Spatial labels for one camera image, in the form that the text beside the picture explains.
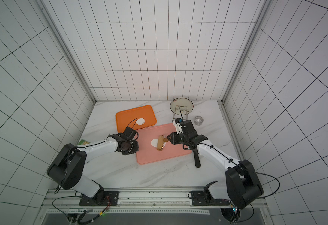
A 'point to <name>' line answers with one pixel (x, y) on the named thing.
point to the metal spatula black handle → (197, 159)
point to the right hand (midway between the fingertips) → (165, 137)
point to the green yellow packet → (83, 142)
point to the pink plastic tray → (147, 153)
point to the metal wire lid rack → (174, 114)
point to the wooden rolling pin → (160, 140)
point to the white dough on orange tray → (140, 121)
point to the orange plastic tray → (124, 118)
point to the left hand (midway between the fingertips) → (134, 152)
